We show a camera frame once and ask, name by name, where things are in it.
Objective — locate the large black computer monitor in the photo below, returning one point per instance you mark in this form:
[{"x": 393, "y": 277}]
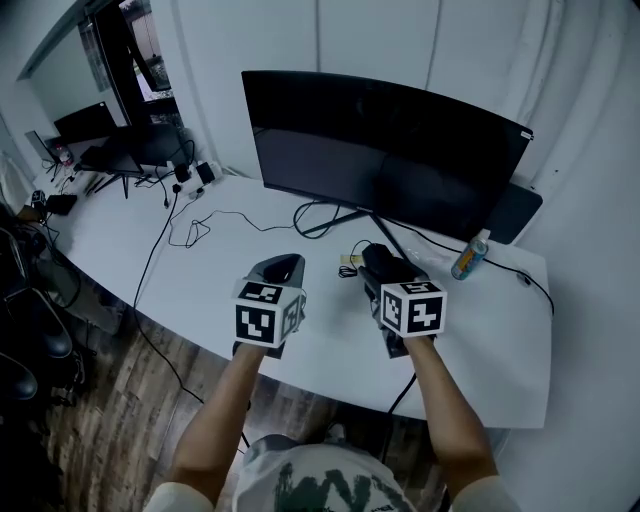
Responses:
[{"x": 380, "y": 150}]

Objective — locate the small black box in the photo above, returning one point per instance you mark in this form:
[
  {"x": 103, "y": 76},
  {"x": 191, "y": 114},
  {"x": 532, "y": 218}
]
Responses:
[{"x": 61, "y": 204}]

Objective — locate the yellow paper strip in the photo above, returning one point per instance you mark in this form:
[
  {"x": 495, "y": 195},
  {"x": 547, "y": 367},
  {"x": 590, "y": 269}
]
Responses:
[{"x": 350, "y": 258}]

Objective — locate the black flat pad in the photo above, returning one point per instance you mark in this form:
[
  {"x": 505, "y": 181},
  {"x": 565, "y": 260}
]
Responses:
[{"x": 517, "y": 212}]

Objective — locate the person's left forearm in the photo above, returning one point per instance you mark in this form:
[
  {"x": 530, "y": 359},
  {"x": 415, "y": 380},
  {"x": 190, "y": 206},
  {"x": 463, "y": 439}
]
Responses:
[{"x": 220, "y": 425}]

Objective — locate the pink small bottle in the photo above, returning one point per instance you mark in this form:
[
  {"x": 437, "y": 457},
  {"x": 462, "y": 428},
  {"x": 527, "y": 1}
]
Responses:
[{"x": 64, "y": 155}]

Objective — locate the small black monitor on stand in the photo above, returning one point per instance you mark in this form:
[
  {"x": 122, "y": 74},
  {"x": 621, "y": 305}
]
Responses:
[{"x": 145, "y": 145}]

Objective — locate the black flat screen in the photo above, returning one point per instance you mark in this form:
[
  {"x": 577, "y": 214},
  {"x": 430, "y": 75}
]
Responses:
[{"x": 85, "y": 122}]

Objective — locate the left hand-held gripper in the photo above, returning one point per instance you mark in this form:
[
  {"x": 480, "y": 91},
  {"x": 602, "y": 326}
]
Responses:
[{"x": 257, "y": 320}]

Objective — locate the clear plastic bag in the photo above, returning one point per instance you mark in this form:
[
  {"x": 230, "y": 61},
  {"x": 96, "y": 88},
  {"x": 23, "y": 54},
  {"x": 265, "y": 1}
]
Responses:
[{"x": 425, "y": 254}]

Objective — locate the black office chair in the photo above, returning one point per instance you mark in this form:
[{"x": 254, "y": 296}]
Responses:
[{"x": 35, "y": 320}]

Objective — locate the colourful drink bottle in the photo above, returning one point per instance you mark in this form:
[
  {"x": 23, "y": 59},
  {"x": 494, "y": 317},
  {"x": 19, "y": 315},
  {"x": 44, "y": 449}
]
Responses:
[{"x": 470, "y": 257}]

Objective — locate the dark window frame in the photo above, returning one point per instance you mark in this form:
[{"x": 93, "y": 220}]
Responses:
[{"x": 125, "y": 60}]

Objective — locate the white power strip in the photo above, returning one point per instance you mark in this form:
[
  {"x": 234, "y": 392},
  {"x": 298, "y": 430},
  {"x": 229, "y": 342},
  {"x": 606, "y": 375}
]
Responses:
[{"x": 200, "y": 175}]

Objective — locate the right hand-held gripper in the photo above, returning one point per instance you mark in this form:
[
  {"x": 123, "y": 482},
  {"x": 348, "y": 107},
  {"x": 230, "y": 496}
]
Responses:
[{"x": 417, "y": 312}]

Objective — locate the person's right forearm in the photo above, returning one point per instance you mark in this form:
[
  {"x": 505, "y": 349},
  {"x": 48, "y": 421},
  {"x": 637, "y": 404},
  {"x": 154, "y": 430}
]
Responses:
[{"x": 445, "y": 410}]

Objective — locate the black computer mouse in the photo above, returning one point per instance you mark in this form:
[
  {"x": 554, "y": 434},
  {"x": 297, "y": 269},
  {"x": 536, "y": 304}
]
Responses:
[{"x": 377, "y": 254}]

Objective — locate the person's white printed shirt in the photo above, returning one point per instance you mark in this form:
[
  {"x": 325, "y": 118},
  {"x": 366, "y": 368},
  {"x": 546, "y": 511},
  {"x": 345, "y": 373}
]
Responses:
[{"x": 320, "y": 485}]

